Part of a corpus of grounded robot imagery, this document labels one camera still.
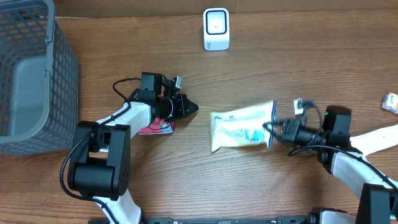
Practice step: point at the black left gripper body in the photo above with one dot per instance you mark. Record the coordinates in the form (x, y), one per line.
(171, 109)

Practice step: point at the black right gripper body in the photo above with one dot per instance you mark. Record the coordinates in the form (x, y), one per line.
(305, 137)

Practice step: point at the red purple tissue pack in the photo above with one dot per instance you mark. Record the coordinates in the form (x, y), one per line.
(158, 127)

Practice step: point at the yellow orange snack bag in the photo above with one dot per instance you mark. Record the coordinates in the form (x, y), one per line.
(242, 127)

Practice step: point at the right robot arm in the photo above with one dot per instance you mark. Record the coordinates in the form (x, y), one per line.
(377, 192)

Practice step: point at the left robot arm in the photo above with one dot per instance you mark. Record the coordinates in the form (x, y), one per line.
(98, 167)

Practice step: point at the white barcode scanner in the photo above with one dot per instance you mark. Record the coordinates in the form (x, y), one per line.
(216, 31)

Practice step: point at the small orange white box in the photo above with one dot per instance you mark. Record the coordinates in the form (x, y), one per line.
(390, 103)

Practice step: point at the dark grey plastic basket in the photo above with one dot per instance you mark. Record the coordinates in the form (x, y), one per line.
(40, 80)

